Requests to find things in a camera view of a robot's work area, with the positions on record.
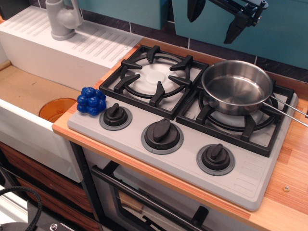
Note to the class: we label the grey toy faucet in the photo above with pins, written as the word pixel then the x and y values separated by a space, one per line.
pixel 63 21

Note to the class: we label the black left stove knob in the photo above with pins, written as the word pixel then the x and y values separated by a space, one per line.
pixel 115 118

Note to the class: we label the black burner grate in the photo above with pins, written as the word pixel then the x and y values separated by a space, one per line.
pixel 152 82
pixel 261 132

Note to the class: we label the wooden drawer fronts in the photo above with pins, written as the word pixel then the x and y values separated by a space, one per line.
pixel 61 196

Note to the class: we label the stainless steel pan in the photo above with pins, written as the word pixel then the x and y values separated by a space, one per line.
pixel 240 88

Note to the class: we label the white toy sink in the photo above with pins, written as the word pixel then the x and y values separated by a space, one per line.
pixel 36 69

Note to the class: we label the black right stove knob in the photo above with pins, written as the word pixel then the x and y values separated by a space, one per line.
pixel 215 160

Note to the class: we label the oven door with handle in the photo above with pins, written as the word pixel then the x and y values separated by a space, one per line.
pixel 141 204

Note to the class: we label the black middle stove knob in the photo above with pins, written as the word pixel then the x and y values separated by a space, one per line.
pixel 162 137

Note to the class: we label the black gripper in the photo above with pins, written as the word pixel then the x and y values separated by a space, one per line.
pixel 248 15

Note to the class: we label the black right burner grate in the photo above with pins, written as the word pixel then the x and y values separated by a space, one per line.
pixel 261 132

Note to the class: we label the black stove knob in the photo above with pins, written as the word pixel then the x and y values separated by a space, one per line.
pixel 215 160
pixel 115 118
pixel 162 137

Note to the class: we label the black left burner grate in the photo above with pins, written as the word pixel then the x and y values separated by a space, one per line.
pixel 152 82

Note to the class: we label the orange plastic plate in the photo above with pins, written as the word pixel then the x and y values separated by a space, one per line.
pixel 54 109

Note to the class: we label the grey toy stove top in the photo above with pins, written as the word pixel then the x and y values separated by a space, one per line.
pixel 245 185

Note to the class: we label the blue toy blueberry cluster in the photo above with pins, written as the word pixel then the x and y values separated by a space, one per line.
pixel 91 101

